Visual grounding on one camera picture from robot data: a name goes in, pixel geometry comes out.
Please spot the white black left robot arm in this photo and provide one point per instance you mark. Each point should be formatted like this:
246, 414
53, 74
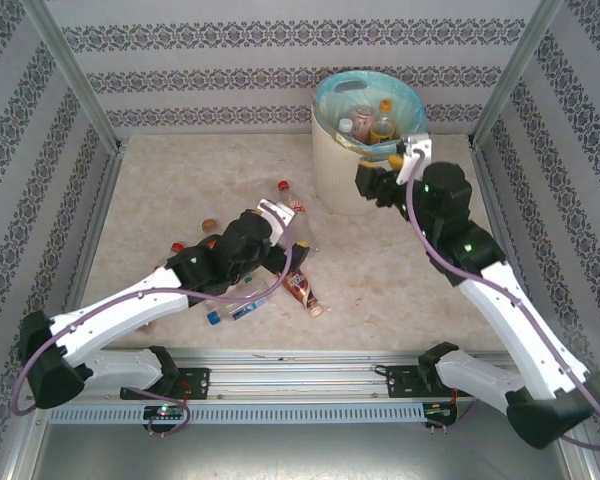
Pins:
120, 310

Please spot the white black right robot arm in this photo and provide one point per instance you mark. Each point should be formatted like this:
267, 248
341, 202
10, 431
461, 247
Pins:
520, 325

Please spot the grey metal sheet panel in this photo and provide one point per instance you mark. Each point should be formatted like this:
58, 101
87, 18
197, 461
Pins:
300, 455

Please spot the red-cap bottle red white label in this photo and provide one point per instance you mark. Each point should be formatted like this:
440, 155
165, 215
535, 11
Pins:
301, 203

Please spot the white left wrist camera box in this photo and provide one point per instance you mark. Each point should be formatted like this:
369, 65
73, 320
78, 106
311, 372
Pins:
277, 215

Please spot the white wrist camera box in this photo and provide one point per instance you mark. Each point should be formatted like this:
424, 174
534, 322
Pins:
415, 155
277, 215

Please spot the pink drink bottle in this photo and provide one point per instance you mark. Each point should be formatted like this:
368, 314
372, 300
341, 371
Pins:
364, 122

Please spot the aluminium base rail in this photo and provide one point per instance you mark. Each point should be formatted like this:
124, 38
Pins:
300, 380

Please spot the aluminium frame post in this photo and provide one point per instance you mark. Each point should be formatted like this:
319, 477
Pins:
512, 75
76, 75

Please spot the red-cap cola bottle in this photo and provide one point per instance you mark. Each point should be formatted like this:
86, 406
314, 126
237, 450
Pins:
178, 246

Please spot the blue-cap bottle blue label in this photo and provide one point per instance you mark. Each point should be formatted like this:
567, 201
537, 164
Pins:
247, 311

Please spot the white ribbed waste bin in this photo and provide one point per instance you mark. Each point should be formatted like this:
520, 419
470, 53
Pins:
340, 180

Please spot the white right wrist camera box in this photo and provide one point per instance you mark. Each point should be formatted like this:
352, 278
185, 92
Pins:
415, 155

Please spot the small controller circuit board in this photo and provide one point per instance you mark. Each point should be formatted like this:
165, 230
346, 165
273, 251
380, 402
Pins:
165, 411
437, 410

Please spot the orange label bottle brown cap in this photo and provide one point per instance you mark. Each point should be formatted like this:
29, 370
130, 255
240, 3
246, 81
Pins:
209, 225

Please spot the aluminium side rail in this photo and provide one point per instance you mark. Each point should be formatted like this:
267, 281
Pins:
107, 190
487, 190

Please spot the brown chocolate drink bottle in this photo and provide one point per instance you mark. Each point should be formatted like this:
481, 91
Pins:
300, 287

